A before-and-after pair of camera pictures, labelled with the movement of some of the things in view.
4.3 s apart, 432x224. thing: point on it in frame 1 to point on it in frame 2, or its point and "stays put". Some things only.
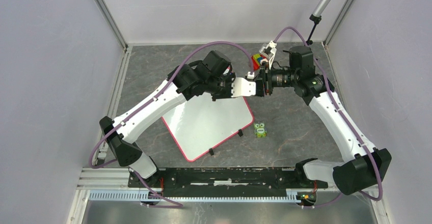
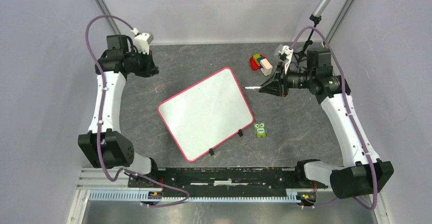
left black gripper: x=227 y=94 to x=151 y=70
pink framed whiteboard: x=201 y=124 stays put
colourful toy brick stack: x=257 y=60 stays put
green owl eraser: x=260 y=130 stays put
